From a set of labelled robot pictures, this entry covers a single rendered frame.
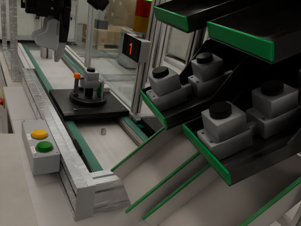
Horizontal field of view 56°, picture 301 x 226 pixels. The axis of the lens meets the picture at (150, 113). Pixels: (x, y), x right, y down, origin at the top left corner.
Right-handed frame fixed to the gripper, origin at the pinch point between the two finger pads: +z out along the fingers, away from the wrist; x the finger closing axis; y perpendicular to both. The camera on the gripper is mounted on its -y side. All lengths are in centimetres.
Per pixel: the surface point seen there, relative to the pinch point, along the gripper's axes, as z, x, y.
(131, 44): 1.6, -23.2, -29.2
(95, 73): 15.0, -32.9, -21.1
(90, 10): -2, -80, -34
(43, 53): 28, -110, -18
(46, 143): 26.1, -6.9, 1.0
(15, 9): 2, -87, -1
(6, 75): 37, -96, 3
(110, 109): 26.2, -25.3, -25.3
